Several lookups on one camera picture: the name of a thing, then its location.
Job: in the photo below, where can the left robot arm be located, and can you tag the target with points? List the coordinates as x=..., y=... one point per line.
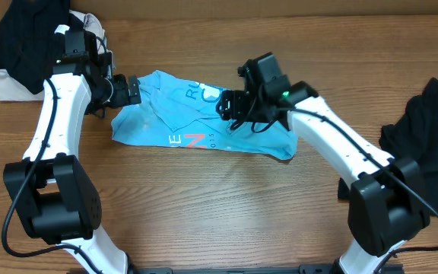
x=54, y=204

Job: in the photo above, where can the folded black garment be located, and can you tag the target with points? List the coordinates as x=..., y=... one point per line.
x=29, y=44

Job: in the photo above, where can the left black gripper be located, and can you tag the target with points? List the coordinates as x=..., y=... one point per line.
x=132, y=90

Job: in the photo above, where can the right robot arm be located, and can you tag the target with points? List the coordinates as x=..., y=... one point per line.
x=385, y=208

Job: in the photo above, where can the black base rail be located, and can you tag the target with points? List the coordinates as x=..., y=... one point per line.
x=302, y=269

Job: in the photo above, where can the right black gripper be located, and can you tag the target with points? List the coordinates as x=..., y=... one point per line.
x=237, y=105

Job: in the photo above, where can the light blue printed t-shirt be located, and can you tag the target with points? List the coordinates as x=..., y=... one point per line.
x=176, y=112

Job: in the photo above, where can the black garment on right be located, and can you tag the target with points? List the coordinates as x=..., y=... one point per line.
x=415, y=135

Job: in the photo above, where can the folded beige garment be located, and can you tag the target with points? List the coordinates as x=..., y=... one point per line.
x=12, y=90

